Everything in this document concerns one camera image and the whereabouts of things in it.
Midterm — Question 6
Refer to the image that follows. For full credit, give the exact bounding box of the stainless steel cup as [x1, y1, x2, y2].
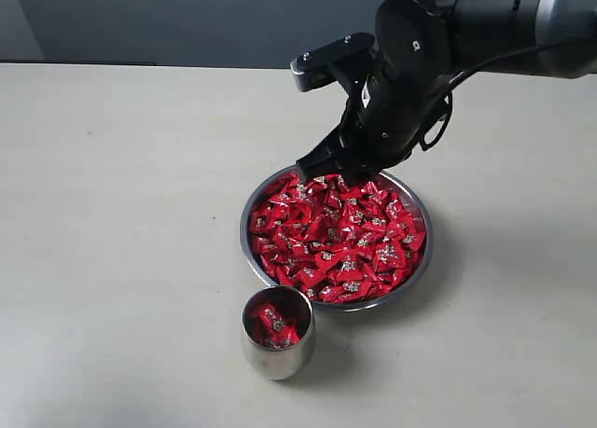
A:
[242, 286, 315, 380]

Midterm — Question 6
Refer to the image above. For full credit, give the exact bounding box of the steel bowl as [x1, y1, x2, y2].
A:
[240, 165, 434, 312]

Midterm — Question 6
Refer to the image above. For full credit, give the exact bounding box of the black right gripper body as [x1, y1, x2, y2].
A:
[340, 69, 452, 174]

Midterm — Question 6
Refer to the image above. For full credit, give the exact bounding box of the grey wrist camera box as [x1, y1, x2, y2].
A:
[290, 32, 375, 95]

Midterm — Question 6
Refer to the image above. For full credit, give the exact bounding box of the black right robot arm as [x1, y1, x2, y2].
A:
[291, 0, 596, 182]

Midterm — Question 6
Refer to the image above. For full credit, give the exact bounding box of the pile of red wrapped candies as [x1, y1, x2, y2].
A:
[249, 172, 426, 304]

